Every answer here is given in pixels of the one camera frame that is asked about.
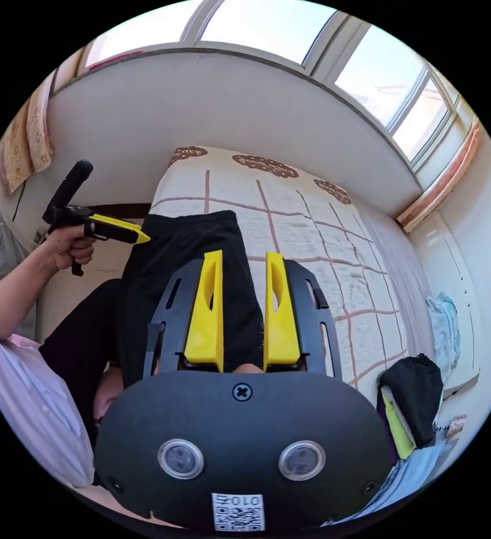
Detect orange striped curtain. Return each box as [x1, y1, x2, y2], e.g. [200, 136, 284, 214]
[396, 120, 482, 233]

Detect person's left hand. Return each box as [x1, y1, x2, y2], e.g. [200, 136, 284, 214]
[44, 229, 96, 272]

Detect bed with checked quilt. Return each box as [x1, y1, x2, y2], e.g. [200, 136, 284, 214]
[146, 145, 440, 392]

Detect black pants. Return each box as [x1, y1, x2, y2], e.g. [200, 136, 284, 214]
[117, 209, 267, 390]

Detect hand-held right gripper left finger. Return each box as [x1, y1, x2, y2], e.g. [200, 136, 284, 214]
[184, 249, 224, 374]

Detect beige patterned curtain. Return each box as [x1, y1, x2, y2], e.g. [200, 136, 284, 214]
[0, 80, 56, 195]

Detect window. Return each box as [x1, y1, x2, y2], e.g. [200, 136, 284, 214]
[83, 0, 461, 171]

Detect person's body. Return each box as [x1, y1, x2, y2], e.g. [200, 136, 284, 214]
[0, 265, 125, 490]

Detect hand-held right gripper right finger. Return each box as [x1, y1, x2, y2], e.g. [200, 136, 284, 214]
[263, 252, 302, 374]

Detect person's left forearm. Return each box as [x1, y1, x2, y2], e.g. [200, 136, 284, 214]
[0, 246, 57, 342]

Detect pile of clothes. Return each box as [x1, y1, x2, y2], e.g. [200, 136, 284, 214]
[325, 355, 461, 527]

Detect light blue cloth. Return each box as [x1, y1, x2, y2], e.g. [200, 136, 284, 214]
[425, 291, 461, 371]

